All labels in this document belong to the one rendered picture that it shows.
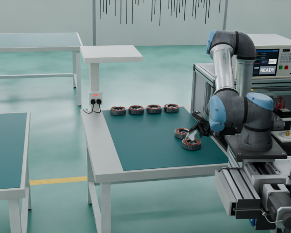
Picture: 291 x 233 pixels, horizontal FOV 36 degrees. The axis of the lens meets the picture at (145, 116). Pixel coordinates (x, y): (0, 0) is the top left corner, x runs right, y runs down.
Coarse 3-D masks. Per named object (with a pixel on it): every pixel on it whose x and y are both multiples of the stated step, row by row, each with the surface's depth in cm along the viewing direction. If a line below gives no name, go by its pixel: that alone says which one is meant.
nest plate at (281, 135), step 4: (272, 132) 284; (276, 132) 284; (280, 132) 284; (284, 132) 284; (276, 136) 279; (280, 136) 278; (284, 136) 278; (288, 136) 278; (280, 140) 274; (284, 140) 273; (288, 140) 273
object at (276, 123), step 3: (276, 120) 292; (279, 120) 292; (282, 120) 292; (273, 123) 289; (276, 123) 289; (279, 123) 290; (282, 123) 290; (273, 126) 290; (276, 126) 290; (279, 126) 291; (282, 126) 291; (273, 129) 291; (276, 129) 291
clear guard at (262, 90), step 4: (252, 88) 274; (256, 88) 274; (260, 88) 274; (264, 88) 275; (256, 92) 266; (260, 92) 266; (264, 92) 267; (268, 92) 267; (272, 96) 260; (276, 96) 260; (276, 100) 257; (280, 100) 257; (276, 104) 256; (280, 104) 256; (276, 108) 255; (280, 108) 255
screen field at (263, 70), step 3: (261, 66) 274; (264, 66) 274; (267, 66) 275; (270, 66) 275; (273, 66) 276; (261, 69) 275; (264, 69) 275; (267, 69) 276; (270, 69) 276; (273, 69) 276; (261, 72) 275; (264, 72) 276; (267, 72) 276; (270, 72) 277; (273, 72) 277
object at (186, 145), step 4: (184, 140) 267; (188, 140) 269; (196, 140) 269; (184, 144) 264; (188, 144) 262; (192, 144) 262; (196, 144) 263; (200, 144) 265; (188, 148) 263; (192, 148) 263; (196, 148) 263
